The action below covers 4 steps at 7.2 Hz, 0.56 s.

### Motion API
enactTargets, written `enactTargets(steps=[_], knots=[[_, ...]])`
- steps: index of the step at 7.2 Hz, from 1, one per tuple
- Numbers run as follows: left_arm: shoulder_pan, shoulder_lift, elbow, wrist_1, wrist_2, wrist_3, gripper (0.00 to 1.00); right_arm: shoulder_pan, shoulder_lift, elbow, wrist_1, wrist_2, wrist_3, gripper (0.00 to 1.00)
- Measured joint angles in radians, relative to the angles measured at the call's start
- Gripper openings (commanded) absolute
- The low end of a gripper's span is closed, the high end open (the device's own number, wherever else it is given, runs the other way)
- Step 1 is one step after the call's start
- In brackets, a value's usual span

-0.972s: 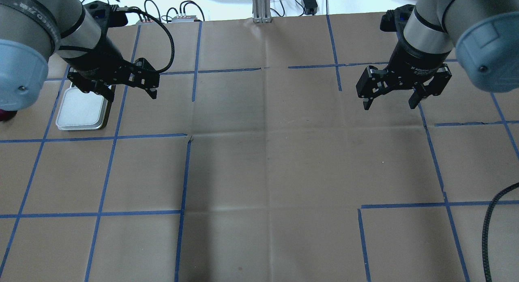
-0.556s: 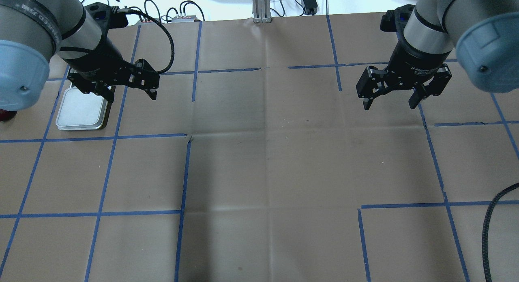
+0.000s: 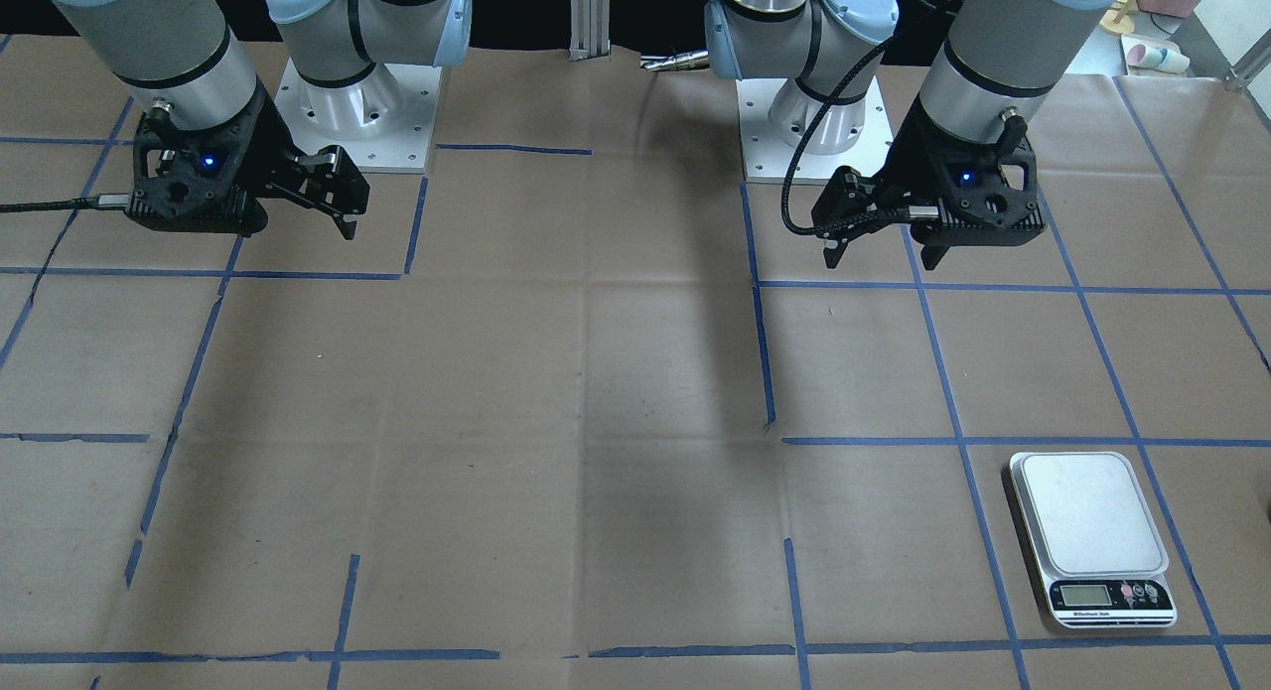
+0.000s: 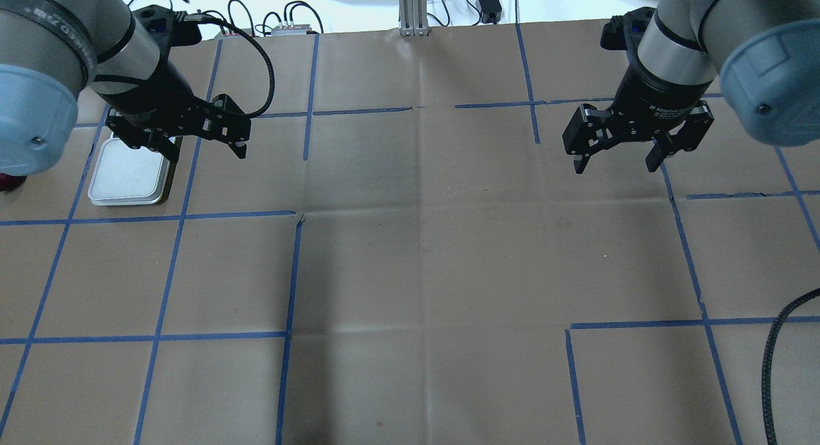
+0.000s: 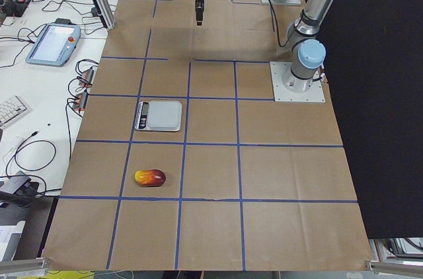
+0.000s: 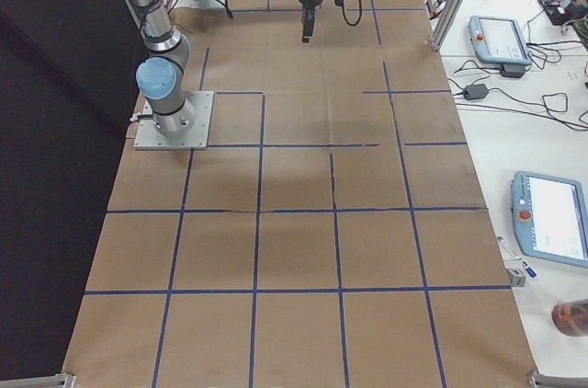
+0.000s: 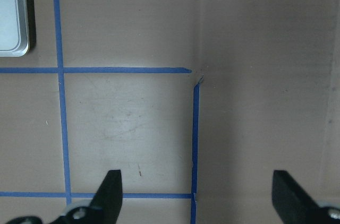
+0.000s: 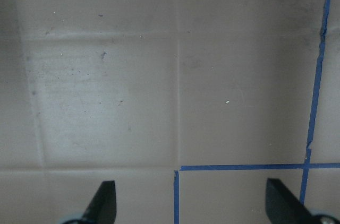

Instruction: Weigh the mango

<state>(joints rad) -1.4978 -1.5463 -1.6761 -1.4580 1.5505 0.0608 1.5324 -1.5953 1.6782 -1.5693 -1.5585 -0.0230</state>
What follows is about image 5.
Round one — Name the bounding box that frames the red yellow mango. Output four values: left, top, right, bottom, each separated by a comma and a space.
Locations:
134, 169, 167, 187

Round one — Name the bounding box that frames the silver digital kitchen scale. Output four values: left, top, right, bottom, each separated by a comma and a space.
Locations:
134, 100, 182, 132

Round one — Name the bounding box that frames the blue teach pendant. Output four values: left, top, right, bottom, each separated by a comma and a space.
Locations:
25, 23, 81, 67

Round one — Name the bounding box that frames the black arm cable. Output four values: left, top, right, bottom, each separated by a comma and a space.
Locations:
259, 0, 295, 48

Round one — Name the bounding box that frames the black power strip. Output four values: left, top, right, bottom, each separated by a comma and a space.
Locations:
1, 0, 32, 17

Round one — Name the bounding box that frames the brown paper table cover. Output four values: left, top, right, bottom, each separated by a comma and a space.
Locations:
43, 0, 371, 271

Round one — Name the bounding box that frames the orange black connector box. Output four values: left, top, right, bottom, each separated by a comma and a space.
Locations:
77, 67, 95, 87

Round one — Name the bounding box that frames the white keyboard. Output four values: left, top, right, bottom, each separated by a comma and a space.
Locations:
1, 95, 32, 130

